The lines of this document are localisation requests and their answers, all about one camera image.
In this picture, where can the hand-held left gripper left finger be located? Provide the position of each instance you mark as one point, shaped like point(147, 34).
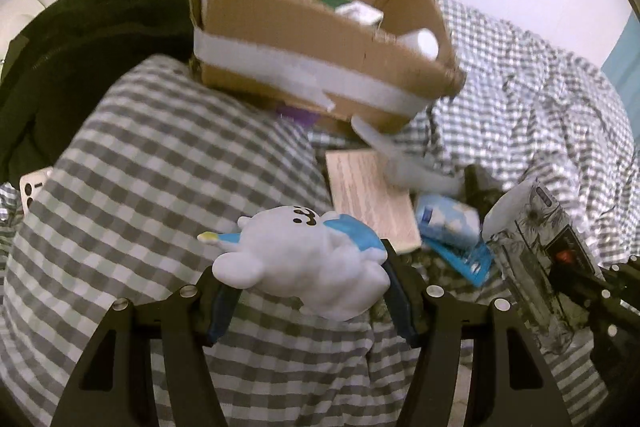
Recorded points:
point(218, 314)

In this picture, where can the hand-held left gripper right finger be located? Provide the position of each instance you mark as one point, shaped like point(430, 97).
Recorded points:
point(402, 307)

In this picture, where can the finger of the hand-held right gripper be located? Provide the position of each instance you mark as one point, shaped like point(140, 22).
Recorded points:
point(595, 289)

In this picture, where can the blue packet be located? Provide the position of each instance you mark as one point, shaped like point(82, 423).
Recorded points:
point(467, 263)

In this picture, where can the blue and white tissue pack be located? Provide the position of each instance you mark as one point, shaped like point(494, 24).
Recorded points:
point(447, 219)

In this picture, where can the white plush toy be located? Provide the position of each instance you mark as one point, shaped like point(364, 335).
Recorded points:
point(305, 257)

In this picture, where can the brown cardboard box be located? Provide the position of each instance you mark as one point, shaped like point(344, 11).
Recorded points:
point(320, 37)

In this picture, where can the grey checkered blanket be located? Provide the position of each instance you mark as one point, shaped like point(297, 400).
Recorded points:
point(165, 167)

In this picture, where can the purple item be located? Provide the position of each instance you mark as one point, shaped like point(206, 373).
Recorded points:
point(296, 114)

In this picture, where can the teal curtain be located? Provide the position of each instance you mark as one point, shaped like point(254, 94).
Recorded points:
point(625, 67)

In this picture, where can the white power strip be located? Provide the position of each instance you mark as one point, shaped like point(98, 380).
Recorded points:
point(31, 188)

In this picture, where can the white plastic cup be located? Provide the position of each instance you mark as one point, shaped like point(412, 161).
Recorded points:
point(424, 42)

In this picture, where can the black cloth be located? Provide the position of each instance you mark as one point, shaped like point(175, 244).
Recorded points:
point(75, 67)

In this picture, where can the green and white small box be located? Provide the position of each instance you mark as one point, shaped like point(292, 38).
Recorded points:
point(356, 9)

